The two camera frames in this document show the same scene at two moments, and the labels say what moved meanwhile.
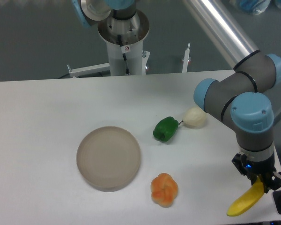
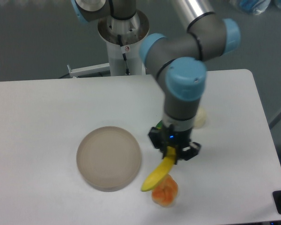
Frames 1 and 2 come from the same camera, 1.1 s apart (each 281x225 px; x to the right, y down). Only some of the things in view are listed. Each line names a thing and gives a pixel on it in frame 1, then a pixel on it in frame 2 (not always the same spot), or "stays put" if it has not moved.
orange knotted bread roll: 164,189 stays put
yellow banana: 246,200 to 165,168
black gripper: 271,179 to 180,140
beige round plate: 108,158 stays put
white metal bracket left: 89,70 stays put
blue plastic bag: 257,7 stays put
